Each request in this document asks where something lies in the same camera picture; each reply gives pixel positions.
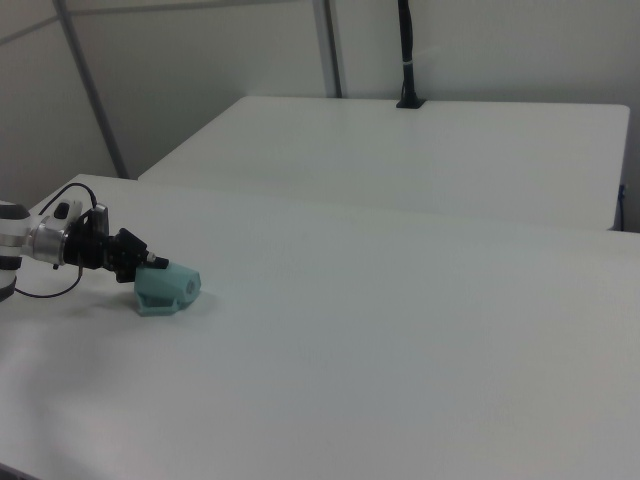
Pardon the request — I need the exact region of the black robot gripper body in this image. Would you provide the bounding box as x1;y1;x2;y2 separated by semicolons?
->
63;207;152;287

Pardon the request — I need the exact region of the teal faceted plastic cup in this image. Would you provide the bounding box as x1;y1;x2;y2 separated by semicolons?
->
133;263;203;319

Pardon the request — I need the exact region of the large white table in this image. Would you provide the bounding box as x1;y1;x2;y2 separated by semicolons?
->
136;95;631;232

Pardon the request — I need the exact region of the silver camera box on wrist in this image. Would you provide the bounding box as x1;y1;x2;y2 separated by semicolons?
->
92;202;111;236

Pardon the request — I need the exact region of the grey partition frame post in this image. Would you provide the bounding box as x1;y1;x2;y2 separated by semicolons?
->
313;0;344;99
52;0;131;180

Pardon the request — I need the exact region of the black camera pole with clamp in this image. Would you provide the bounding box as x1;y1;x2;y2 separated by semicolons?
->
395;0;427;110

